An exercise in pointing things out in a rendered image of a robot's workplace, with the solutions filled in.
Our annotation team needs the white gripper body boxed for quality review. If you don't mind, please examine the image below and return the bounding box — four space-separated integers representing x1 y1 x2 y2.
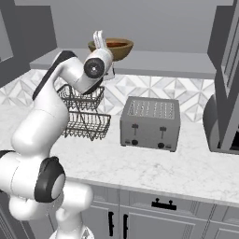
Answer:
92 29 107 50

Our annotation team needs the brown wooden bowl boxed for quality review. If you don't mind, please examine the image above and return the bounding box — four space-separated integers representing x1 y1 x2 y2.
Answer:
87 37 134 63

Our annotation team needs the grey base cabinet door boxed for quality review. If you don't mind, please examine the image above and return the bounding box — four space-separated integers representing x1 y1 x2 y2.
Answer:
119 204 207 239
204 218 239 239
81 201 121 239

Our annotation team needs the grey four-slot toaster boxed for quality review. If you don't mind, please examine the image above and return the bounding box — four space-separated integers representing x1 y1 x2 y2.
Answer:
119 95 182 153

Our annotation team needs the dark grey countertop appliance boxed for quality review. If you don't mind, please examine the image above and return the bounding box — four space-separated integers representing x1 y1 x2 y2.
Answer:
202 93 239 154

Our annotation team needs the grey drawer front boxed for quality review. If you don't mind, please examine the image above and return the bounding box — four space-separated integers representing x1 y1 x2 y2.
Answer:
214 204 239 227
128 189 217 219
89 184 121 207

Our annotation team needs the grey open wall cabinet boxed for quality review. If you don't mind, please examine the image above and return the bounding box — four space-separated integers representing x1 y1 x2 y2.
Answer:
13 0 235 80

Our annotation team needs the grey wall cabinet door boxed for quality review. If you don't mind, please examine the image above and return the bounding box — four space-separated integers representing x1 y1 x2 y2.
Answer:
207 0 239 151
0 0 58 90

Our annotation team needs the black wire dish rack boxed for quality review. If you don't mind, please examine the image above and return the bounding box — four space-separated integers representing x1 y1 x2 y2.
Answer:
56 83 112 142

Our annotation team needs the black drawer handle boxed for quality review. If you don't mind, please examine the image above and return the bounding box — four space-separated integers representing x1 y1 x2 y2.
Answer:
150 198 177 211

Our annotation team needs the black cabinet door handle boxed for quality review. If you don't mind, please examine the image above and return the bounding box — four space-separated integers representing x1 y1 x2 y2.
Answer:
107 211 115 237
122 213 129 239

